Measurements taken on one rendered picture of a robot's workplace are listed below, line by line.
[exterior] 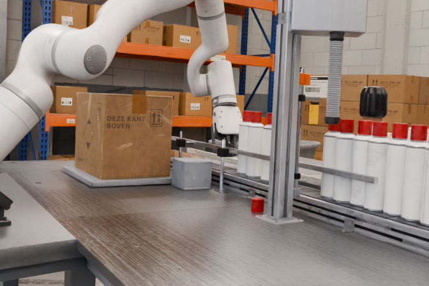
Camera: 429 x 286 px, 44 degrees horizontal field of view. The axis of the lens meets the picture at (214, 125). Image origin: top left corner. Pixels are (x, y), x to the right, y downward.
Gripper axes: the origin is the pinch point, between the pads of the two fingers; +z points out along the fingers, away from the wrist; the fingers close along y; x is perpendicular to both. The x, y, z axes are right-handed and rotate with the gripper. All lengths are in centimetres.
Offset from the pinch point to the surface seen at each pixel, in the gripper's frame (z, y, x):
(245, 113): -9.0, -1.0, -13.0
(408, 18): -203, 398, 215
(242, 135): -2.5, -1.9, -10.8
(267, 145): 4.2, -2.5, -24.0
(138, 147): -3.2, -30.1, 7.9
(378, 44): -192, 396, 264
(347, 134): 10, -2, -56
